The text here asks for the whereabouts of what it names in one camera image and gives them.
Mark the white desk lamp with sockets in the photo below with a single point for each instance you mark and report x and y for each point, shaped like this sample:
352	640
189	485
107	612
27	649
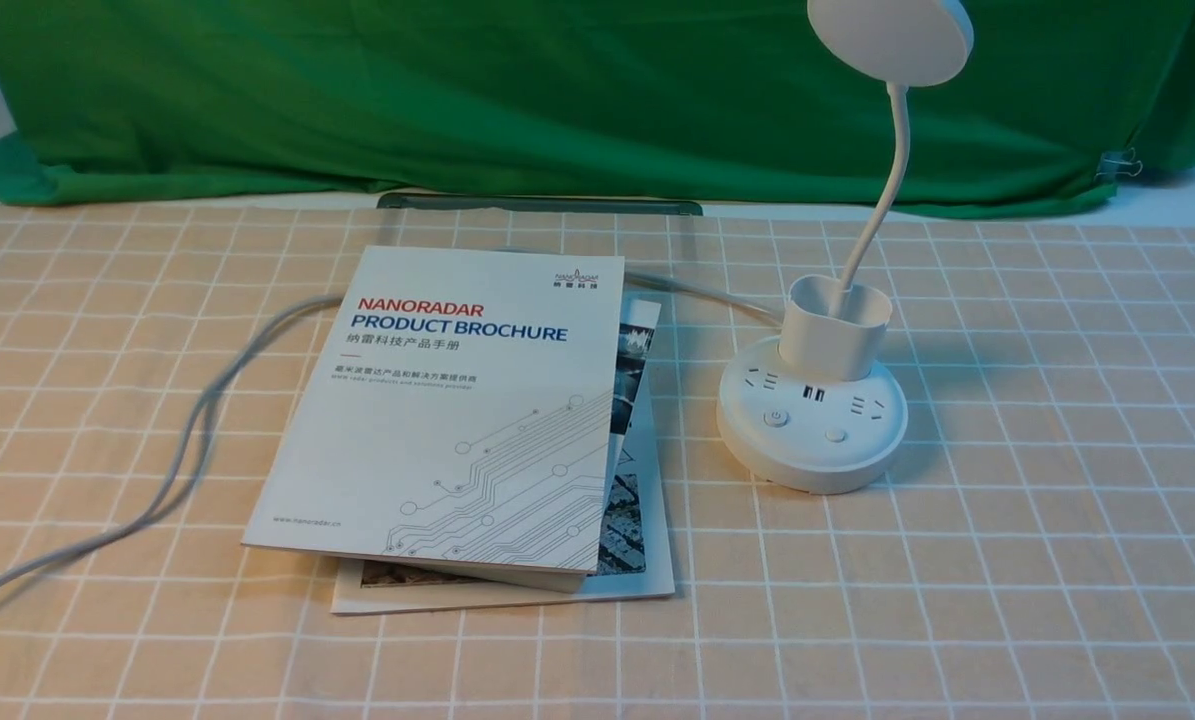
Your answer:
813	408

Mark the metal binder clip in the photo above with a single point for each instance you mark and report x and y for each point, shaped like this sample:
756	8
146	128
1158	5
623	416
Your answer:
1114	166

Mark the beige checked tablecloth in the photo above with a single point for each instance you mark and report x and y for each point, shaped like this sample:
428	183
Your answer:
1031	557

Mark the white Nanoradar product brochure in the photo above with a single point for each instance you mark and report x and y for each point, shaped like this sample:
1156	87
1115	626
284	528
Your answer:
458	418

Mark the green backdrop cloth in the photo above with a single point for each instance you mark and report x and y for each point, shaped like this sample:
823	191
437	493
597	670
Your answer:
124	101

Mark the booklet under brochure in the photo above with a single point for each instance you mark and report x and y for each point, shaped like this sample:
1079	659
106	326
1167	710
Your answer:
634	558

